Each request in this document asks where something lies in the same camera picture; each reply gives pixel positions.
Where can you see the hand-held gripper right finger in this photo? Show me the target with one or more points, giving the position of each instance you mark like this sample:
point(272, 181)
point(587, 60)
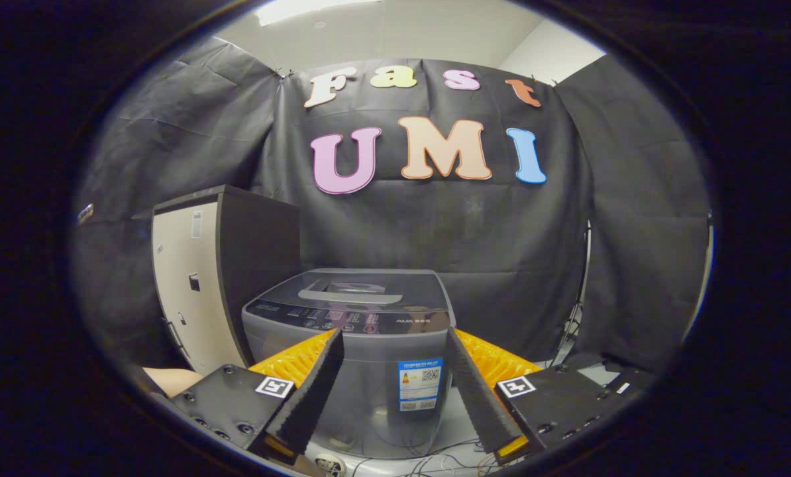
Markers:
point(481, 397)

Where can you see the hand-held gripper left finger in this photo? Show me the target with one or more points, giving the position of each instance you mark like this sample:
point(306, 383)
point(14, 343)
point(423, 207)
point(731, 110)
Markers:
point(309, 397)

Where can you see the grey top-load washing machine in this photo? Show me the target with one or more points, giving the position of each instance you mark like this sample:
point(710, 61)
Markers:
point(375, 391)

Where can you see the round patterned floor disc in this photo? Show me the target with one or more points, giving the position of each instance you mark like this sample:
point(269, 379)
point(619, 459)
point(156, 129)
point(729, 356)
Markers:
point(329, 466)

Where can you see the thin metal tripod stand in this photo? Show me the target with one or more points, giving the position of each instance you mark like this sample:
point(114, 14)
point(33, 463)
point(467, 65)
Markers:
point(582, 291)

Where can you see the beige and dark cabinet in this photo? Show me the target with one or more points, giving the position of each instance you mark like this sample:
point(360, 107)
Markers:
point(193, 285)

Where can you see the black backdrop cloth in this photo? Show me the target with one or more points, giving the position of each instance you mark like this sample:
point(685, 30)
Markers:
point(501, 232)

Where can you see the silver smartphone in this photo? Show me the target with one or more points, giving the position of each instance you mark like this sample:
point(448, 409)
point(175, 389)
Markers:
point(85, 213)

